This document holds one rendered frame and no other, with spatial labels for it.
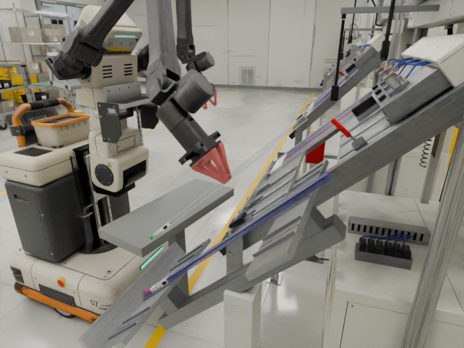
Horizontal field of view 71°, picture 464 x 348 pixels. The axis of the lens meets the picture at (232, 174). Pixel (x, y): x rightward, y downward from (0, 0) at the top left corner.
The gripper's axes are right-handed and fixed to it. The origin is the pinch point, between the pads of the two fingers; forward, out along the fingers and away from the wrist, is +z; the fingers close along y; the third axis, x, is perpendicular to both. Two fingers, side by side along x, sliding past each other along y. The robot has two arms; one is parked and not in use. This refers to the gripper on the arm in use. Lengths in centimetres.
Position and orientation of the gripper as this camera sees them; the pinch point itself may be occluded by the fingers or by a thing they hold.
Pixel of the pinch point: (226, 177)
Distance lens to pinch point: 69.0
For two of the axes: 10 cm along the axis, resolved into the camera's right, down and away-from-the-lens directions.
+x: -6.8, 5.3, 5.1
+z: 6.4, 7.7, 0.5
